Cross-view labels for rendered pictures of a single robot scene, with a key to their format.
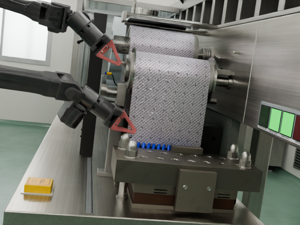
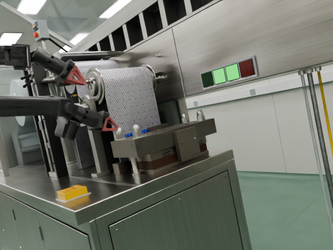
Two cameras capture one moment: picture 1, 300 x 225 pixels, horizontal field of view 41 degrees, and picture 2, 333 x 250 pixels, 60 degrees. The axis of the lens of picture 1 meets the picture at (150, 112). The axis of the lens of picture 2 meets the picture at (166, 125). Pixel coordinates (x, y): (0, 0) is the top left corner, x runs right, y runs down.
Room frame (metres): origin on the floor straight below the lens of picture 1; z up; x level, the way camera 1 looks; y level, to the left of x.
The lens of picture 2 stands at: (0.14, 0.43, 1.10)
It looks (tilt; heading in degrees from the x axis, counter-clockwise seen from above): 3 degrees down; 330
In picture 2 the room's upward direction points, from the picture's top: 12 degrees counter-clockwise
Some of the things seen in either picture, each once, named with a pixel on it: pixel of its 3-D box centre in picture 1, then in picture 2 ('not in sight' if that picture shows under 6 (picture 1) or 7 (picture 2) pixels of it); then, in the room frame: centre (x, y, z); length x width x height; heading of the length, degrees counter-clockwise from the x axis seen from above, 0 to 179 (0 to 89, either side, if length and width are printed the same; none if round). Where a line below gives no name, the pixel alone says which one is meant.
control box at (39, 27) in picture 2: not in sight; (39, 31); (1.80, 0.14, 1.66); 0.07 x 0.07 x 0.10; 20
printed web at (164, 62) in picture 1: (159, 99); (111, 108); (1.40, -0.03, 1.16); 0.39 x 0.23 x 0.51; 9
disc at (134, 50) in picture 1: (131, 70); (94, 86); (1.25, 0.07, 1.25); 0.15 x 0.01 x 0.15; 9
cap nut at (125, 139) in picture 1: (124, 140); (120, 133); (1.12, 0.06, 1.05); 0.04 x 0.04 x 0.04
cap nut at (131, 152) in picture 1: (131, 148); (136, 131); (1.03, 0.04, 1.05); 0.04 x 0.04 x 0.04
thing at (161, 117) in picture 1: (166, 121); (135, 114); (1.21, -0.05, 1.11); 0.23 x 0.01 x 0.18; 99
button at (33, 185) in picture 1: (39, 185); (72, 192); (1.06, 0.28, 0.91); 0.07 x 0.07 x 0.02; 9
